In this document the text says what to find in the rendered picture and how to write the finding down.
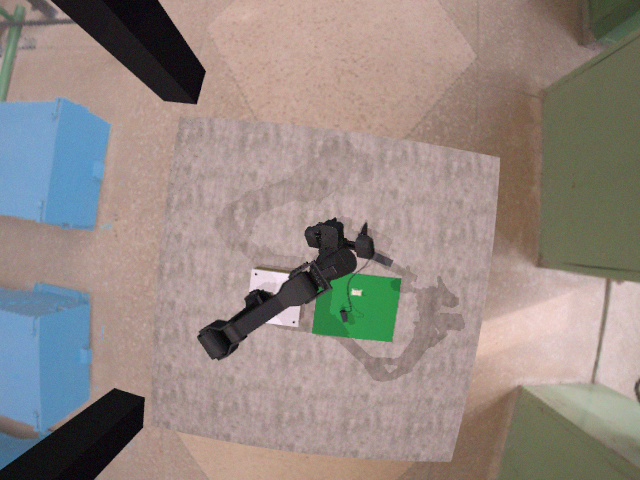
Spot green circuit board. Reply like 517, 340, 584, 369
312, 273, 401, 342

